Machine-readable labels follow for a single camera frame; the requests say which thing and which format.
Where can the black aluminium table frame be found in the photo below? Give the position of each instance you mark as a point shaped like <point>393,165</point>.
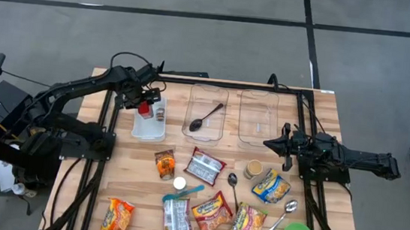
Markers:
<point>230,85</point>

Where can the white paper sheet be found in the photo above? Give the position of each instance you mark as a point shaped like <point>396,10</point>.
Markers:
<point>5,171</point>

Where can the orange ramen packet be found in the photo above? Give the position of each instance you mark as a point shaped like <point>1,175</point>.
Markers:
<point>118,216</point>

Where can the tan-lidded spice jar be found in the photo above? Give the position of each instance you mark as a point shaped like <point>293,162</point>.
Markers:
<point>253,168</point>

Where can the red roast beef ramen packet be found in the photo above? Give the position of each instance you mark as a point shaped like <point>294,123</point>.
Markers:
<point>204,166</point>

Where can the small glass spice jar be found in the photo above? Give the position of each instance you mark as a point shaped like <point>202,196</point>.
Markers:
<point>159,114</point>

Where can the dark metal spoon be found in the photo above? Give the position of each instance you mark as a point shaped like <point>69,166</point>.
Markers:
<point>232,179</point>

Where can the shiny silver spoon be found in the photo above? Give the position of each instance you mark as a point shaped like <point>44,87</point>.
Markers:
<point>290,205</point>

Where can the brown orange snack packet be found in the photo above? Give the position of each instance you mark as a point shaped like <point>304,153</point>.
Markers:
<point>165,164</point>

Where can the clear plastic container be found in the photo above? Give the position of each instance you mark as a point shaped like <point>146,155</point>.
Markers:
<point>257,116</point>
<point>211,130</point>

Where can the green pink ramen packet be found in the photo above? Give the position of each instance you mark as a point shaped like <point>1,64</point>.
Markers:
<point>177,220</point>
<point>248,225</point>

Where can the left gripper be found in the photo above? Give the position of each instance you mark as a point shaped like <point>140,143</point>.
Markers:
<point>140,82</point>

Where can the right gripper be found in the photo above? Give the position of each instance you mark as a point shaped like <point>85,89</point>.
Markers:
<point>295,148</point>

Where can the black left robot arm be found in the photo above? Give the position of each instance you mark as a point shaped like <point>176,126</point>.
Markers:
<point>80,82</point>

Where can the white plastic bin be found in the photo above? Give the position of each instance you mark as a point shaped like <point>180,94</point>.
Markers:
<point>148,130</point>

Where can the black box white logo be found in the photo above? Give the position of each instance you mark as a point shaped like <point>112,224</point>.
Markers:
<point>6,103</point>

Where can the black spoon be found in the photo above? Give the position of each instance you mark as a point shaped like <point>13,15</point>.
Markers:
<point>195,124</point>

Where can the white-lidded spice jar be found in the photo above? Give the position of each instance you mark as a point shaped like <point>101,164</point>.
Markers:
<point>179,183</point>

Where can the red-lidded patterned tin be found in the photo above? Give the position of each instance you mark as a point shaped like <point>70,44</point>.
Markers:
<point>145,111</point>

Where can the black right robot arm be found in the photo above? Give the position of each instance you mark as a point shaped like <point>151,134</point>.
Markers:
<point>366,162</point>

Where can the red yellow ramen packet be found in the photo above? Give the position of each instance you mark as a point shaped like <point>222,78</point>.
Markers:
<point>212,214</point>

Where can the teal plastic spoon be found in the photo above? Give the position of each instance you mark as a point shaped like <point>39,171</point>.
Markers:
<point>190,192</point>

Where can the blue ramen packet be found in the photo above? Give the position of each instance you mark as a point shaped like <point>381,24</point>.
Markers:
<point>271,187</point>

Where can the black equipment beside table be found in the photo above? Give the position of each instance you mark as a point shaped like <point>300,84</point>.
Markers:
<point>38,167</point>

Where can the black table clamp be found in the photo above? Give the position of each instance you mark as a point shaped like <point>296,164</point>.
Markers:
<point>186,73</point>
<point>273,80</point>

